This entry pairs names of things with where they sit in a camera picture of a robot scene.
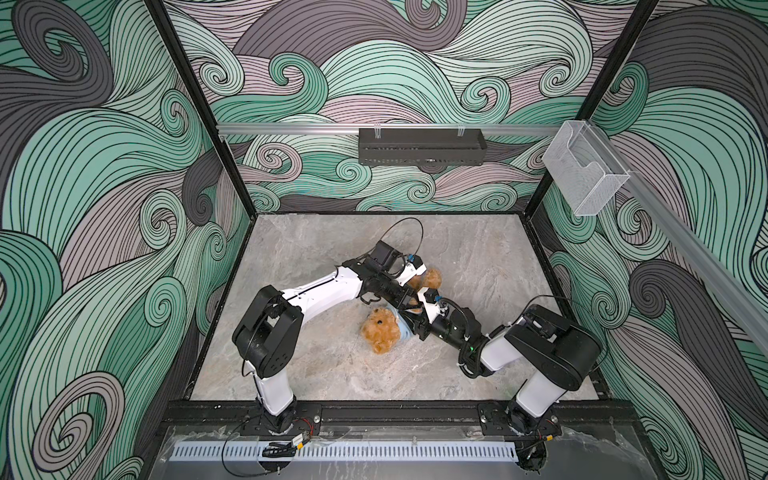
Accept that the aluminium right wall rail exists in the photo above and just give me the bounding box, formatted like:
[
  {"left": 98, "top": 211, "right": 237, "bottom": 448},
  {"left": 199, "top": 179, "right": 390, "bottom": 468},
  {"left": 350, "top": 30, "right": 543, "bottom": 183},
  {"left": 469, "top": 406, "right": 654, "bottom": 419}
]
[{"left": 593, "top": 126, "right": 767, "bottom": 352}]

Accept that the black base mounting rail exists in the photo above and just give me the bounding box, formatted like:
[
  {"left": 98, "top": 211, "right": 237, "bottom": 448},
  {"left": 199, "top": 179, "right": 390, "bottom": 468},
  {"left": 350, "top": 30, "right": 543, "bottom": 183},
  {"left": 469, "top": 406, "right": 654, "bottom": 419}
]
[{"left": 161, "top": 400, "right": 638, "bottom": 437}]

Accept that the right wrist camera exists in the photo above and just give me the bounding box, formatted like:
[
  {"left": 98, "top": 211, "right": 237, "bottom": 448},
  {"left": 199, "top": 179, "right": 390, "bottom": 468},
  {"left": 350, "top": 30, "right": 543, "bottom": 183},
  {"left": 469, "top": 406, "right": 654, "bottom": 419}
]
[{"left": 417, "top": 287, "right": 448, "bottom": 324}]

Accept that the black perforated wall tray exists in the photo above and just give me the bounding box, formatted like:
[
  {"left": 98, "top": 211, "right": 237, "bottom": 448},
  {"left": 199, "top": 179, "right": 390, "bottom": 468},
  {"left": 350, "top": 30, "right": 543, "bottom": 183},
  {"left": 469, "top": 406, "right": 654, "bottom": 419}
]
[{"left": 358, "top": 129, "right": 488, "bottom": 167}]

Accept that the aluminium wall rail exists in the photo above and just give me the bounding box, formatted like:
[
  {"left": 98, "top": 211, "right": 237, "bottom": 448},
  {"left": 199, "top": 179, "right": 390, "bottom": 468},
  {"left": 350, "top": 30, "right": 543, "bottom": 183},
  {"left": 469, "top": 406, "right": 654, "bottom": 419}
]
[
  {"left": 216, "top": 122, "right": 560, "bottom": 136},
  {"left": 593, "top": 126, "right": 767, "bottom": 352}
]

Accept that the aluminium back wall rail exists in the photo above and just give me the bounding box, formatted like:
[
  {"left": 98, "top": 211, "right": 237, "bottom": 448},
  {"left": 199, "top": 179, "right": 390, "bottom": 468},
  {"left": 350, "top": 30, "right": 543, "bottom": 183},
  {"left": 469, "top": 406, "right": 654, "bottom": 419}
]
[{"left": 216, "top": 122, "right": 560, "bottom": 136}]

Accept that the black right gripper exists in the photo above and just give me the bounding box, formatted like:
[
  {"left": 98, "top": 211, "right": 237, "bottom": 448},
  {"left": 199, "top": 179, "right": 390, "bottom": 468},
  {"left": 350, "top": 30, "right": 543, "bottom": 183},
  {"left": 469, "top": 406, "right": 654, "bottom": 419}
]
[{"left": 399, "top": 306, "right": 469, "bottom": 357}]

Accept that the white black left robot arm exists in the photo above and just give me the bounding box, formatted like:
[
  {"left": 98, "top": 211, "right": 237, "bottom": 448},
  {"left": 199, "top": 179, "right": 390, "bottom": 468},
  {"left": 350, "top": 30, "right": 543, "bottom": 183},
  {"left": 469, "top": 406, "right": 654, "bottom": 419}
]
[{"left": 232, "top": 241, "right": 427, "bottom": 419}]

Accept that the light blue bear hoodie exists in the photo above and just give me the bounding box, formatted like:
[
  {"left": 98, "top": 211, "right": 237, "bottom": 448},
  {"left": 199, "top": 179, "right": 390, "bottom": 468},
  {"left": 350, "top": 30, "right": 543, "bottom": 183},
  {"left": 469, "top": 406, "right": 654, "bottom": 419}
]
[{"left": 386, "top": 305, "right": 414, "bottom": 341}]

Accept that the clear plastic wall holder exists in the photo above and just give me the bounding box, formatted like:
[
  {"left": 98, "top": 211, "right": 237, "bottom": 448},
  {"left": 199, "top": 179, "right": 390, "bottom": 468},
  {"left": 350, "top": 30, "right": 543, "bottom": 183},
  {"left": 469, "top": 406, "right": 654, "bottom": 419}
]
[{"left": 542, "top": 120, "right": 630, "bottom": 217}]

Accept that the brown teddy bear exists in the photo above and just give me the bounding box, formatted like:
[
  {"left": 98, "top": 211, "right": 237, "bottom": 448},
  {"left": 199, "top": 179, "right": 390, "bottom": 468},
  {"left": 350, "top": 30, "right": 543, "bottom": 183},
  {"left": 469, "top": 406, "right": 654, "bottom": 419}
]
[{"left": 361, "top": 268, "right": 443, "bottom": 355}]

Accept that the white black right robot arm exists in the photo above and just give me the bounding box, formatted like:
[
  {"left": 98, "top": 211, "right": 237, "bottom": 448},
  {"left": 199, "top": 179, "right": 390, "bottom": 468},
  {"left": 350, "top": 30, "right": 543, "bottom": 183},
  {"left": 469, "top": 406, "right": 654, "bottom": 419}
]
[{"left": 398, "top": 297, "right": 602, "bottom": 433}]

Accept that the white slotted cable duct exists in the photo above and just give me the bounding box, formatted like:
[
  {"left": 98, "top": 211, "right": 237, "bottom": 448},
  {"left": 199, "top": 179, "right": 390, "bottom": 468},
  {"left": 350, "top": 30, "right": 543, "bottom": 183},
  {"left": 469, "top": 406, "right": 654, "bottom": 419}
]
[{"left": 169, "top": 440, "right": 518, "bottom": 463}]

